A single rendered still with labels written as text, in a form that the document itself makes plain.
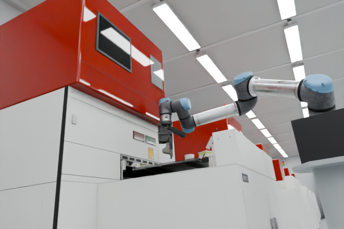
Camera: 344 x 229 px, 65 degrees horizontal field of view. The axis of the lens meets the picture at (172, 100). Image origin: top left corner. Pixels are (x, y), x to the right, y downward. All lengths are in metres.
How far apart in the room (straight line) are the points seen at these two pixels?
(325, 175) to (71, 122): 1.05
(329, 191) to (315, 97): 0.41
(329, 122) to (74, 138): 1.05
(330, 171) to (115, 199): 0.86
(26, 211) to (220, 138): 0.81
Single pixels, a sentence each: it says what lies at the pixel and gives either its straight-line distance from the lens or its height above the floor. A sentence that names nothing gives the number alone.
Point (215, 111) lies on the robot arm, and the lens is 1.65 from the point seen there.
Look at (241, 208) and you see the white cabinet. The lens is 0.99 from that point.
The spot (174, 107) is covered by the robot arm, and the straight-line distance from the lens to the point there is 1.60.
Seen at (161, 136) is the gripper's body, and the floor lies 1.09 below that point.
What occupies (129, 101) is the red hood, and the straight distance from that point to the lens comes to 1.51.
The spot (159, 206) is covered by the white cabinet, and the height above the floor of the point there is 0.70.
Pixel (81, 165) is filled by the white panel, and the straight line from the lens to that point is 1.23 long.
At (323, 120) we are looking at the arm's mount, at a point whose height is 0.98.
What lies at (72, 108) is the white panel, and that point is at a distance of 1.25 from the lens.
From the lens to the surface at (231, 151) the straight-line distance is 1.07.
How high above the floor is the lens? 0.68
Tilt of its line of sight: 22 degrees up
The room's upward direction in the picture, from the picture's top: 5 degrees counter-clockwise
